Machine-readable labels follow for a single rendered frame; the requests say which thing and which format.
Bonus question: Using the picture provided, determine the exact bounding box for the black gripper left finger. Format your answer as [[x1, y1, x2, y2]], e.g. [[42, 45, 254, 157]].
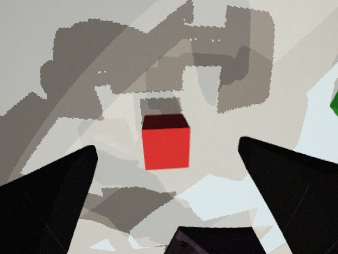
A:
[[0, 146, 98, 254]]

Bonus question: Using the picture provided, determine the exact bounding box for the red block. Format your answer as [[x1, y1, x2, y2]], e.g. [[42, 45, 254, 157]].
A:
[[142, 114, 190, 171]]

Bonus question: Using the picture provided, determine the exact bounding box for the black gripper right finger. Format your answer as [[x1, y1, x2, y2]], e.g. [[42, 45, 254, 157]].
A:
[[238, 136, 338, 254]]

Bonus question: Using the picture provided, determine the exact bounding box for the green block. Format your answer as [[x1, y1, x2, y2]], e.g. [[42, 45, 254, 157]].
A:
[[329, 91, 338, 115]]

